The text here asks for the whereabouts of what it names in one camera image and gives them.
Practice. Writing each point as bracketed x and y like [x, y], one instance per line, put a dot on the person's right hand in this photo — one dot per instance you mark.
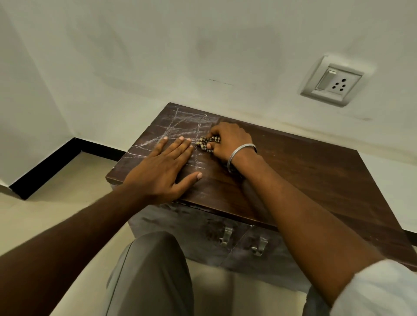
[231, 140]

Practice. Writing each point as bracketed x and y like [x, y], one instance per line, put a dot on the white shirt sleeve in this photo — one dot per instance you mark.
[378, 293]

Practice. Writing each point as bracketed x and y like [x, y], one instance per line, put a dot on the dark wooden cabinet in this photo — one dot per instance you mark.
[309, 182]

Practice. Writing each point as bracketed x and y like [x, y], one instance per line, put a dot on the checkered cloth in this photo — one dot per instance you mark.
[205, 142]

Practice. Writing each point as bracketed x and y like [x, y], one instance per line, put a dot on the small white wall socket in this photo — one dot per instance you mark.
[335, 82]

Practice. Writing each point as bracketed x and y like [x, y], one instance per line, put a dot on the person's left hand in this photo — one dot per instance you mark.
[159, 172]

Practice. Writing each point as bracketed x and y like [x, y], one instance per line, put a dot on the person's left forearm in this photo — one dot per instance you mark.
[58, 250]

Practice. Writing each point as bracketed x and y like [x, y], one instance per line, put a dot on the person's right forearm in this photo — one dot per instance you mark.
[312, 234]

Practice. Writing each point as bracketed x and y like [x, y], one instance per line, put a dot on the person's right leg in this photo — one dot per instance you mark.
[316, 304]

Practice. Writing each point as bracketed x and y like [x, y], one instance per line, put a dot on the silver bangle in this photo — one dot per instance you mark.
[236, 153]

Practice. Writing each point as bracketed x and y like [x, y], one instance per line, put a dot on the black skirting board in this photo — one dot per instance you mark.
[49, 169]

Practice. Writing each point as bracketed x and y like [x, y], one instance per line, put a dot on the person's left leg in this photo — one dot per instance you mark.
[153, 276]

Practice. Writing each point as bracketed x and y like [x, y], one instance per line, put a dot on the person's leg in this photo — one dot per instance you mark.
[316, 304]
[153, 276]

